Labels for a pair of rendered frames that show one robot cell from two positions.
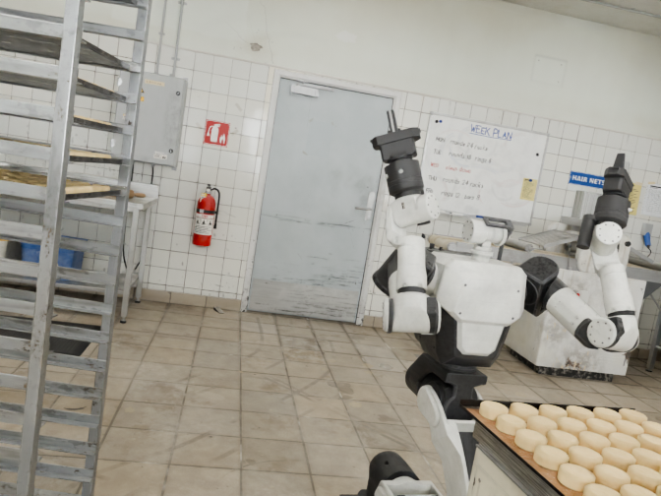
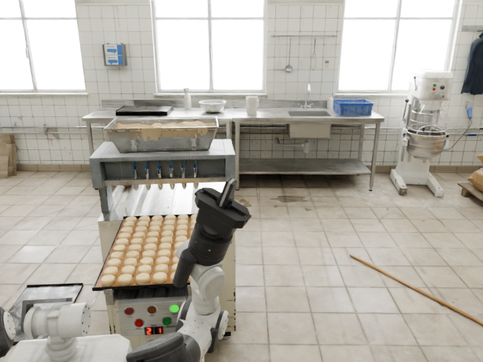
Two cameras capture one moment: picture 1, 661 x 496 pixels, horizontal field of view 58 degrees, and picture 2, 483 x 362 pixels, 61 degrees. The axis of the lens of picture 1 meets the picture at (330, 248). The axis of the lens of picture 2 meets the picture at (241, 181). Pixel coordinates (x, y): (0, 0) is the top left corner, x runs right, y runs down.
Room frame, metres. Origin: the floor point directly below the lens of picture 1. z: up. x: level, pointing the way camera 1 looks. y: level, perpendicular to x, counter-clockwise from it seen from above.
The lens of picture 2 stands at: (2.27, 0.07, 1.74)
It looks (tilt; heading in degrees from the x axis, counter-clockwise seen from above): 20 degrees down; 191
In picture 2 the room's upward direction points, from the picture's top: straight up
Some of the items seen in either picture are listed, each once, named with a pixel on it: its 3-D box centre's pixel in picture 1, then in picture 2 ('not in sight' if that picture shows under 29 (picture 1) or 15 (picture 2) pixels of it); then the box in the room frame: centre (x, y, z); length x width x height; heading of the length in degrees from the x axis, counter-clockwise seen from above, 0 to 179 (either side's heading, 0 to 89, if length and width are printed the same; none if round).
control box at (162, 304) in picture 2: not in sight; (153, 316); (1.11, -0.48, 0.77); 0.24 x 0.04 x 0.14; 106
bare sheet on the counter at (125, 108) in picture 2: not in sight; (145, 108); (-2.30, -1.97, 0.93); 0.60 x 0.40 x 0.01; 101
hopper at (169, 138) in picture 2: not in sight; (164, 134); (0.27, -0.72, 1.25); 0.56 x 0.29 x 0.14; 106
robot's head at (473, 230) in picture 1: (483, 236); (61, 325); (1.67, -0.42, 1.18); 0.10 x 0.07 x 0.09; 106
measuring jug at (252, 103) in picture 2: not in sight; (252, 105); (-2.43, -0.69, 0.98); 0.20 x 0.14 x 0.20; 50
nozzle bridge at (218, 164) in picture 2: not in sight; (167, 177); (0.27, -0.72, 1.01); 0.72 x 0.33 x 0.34; 106
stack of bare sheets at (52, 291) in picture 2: not in sight; (39, 311); (0.30, -1.68, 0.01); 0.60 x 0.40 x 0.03; 15
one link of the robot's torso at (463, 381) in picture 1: (441, 383); not in sight; (1.75, -0.40, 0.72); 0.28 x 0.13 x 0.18; 16
